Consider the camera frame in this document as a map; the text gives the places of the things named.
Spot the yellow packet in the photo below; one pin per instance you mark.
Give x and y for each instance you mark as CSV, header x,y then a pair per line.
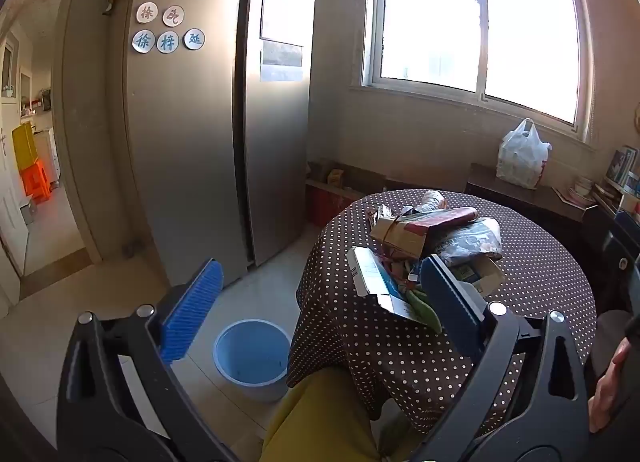
x,y
335,175

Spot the person's yellow trouser leg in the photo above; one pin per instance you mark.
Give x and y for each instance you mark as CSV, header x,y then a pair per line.
x,y
320,422

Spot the light blue plastic bin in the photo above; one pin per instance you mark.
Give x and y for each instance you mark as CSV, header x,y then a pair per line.
x,y
250,362

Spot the person's right hand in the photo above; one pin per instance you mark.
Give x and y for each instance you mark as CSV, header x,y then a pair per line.
x,y
607,382

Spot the white framed window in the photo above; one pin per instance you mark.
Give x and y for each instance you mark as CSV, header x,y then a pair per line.
x,y
425,17

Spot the group of round fridge magnets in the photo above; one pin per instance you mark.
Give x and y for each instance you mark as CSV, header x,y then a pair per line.
x,y
169,42

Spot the white blue carton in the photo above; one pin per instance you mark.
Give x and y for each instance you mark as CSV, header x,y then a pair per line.
x,y
375,274

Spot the stack of white bowls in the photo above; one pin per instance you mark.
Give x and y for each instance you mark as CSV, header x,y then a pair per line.
x,y
585,188

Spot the silver double door refrigerator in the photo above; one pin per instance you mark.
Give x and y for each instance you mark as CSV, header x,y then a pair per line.
x,y
190,142

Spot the pink booklet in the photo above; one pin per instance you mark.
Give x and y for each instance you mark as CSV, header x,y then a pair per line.
x,y
572,195

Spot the red cardboard box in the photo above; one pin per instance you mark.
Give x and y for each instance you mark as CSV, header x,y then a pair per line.
x,y
325,204

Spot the white door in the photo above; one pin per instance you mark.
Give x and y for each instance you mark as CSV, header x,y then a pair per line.
x,y
10,202

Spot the row of books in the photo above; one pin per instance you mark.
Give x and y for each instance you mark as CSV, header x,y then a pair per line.
x,y
622,167

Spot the dark plastic bag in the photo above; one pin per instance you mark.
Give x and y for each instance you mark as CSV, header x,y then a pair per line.
x,y
470,242

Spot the yellow plastic crate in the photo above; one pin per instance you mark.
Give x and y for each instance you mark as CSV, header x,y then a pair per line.
x,y
25,145

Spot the large white plastic bag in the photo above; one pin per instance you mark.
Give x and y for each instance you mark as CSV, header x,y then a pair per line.
x,y
522,152

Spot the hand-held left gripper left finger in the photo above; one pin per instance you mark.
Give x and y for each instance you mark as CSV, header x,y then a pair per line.
x,y
192,312

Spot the clear orange plastic bag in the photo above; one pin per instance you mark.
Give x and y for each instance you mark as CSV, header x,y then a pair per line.
x,y
434,201

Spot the green wrapper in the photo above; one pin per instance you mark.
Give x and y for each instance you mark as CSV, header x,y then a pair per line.
x,y
425,309

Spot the brown cardboard box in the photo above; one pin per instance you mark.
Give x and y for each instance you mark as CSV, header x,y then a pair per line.
x,y
395,237

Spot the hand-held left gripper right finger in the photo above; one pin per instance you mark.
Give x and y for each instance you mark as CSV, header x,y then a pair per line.
x,y
450,302

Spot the brown polka dot tablecloth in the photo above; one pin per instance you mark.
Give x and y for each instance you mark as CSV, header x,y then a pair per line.
x,y
350,342

